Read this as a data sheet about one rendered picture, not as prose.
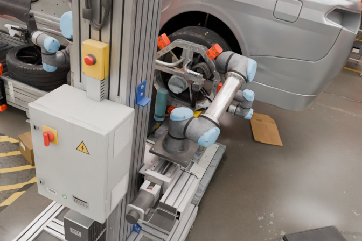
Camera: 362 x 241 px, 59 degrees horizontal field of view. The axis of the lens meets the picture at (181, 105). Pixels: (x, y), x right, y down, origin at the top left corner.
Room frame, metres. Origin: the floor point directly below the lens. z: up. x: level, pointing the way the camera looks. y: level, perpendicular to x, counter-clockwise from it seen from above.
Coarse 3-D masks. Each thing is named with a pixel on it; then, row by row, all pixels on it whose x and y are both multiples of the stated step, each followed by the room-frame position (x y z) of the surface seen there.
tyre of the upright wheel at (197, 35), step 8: (176, 32) 2.34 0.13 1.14; (184, 32) 2.30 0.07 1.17; (192, 32) 2.29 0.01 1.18; (200, 32) 2.32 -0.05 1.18; (208, 32) 2.38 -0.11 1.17; (216, 32) 2.44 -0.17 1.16; (192, 40) 2.26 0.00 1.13; (200, 40) 2.24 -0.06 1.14; (208, 40) 2.24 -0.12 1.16; (216, 40) 2.30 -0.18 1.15; (224, 40) 2.39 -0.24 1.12; (208, 48) 2.22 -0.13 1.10; (224, 48) 2.29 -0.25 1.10; (216, 56) 2.20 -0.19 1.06
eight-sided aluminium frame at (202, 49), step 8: (176, 40) 2.22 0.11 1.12; (184, 40) 2.25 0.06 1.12; (168, 48) 2.28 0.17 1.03; (192, 48) 2.17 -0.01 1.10; (200, 48) 2.15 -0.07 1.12; (160, 56) 2.25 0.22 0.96; (208, 64) 2.13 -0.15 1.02; (216, 72) 2.11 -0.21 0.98; (160, 80) 2.30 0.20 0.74; (216, 80) 2.12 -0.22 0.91; (216, 88) 2.10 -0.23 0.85; (168, 96) 2.26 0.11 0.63; (168, 104) 2.21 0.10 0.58; (176, 104) 2.21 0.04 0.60; (184, 104) 2.19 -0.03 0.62
